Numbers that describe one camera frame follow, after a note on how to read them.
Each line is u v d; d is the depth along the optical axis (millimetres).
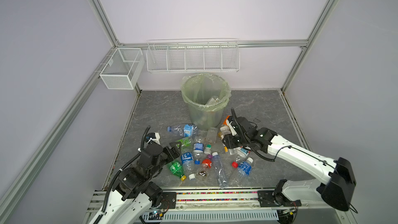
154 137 640
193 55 990
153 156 499
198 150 852
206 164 807
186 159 809
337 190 381
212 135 961
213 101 963
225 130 801
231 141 687
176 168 789
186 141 883
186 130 935
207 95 1030
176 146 669
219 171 771
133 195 463
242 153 846
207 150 868
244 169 780
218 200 754
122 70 1021
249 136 579
